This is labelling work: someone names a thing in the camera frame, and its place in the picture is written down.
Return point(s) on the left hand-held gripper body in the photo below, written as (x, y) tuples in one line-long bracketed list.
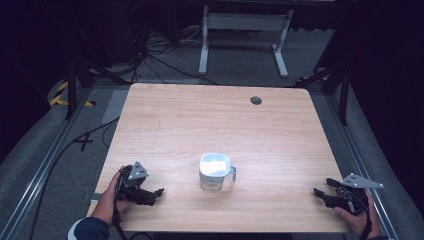
[(133, 181)]

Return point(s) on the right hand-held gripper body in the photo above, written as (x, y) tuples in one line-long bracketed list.
[(354, 196)]

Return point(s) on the white lidded measuring cup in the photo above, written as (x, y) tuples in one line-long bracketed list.
[(215, 170)]

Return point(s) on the person's right hand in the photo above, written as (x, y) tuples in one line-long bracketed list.
[(356, 220)]

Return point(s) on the person's left hand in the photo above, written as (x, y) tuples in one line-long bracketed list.
[(107, 200)]

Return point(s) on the black metal stand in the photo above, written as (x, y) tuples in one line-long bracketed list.
[(80, 71), (333, 80)]

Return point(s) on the dark round table grommet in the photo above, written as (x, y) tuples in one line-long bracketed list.
[(256, 100)]

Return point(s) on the aluminium floor rail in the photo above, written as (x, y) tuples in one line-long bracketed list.
[(40, 173), (361, 166)]

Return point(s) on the grey metal desk frame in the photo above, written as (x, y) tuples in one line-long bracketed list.
[(245, 22)]

